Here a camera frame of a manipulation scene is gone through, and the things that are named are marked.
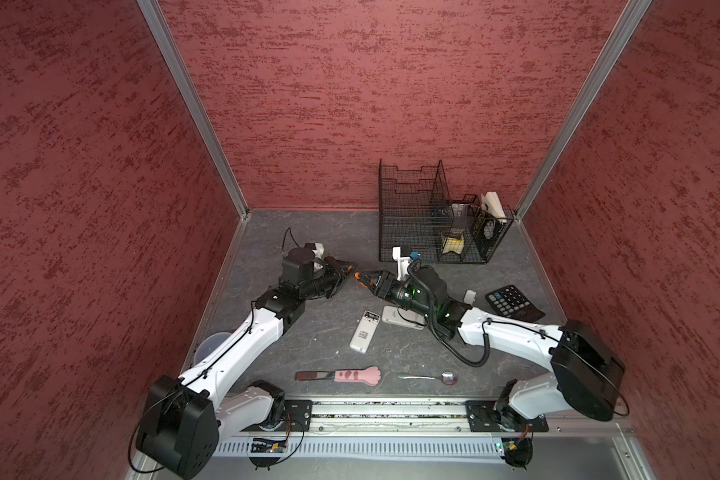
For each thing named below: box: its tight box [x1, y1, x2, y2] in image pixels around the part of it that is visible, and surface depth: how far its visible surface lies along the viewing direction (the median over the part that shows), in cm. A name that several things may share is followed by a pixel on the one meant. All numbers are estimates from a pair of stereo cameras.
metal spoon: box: [398, 371, 458, 386], surface depth 81 cm
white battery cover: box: [463, 289, 477, 305], surface depth 99 cm
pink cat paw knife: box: [295, 366, 382, 387], surface depth 80 cm
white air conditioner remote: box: [349, 310, 381, 354], surface depth 89 cm
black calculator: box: [485, 284, 546, 323], surface depth 96 cm
